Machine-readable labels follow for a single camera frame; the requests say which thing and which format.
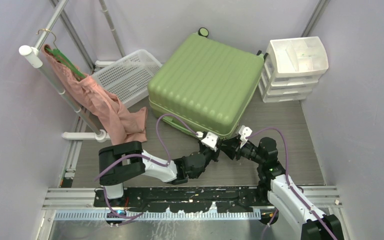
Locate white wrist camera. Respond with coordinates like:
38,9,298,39
195,131,219,152
238,125,253,148

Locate green ribbed hard-shell suitcase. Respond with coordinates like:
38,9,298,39
147,27,264,138

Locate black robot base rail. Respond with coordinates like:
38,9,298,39
93,186,270,219

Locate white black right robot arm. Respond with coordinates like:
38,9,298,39
218,136,344,240

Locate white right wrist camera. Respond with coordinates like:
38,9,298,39
238,125,253,148

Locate white perforated plastic basket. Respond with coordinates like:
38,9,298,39
91,49,162,108

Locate white and silver clothes rack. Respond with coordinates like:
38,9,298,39
18,0,127,143

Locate green clothes hanger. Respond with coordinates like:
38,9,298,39
44,45,86,82

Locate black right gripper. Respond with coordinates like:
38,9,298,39
221,134,265,165

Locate pink cloth garment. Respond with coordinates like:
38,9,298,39
41,44,148,145

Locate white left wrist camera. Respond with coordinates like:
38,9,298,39
195,131,219,152

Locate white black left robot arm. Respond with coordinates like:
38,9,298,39
94,141,220,207

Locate white plastic drawer organizer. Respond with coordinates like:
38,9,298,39
258,36,329,103

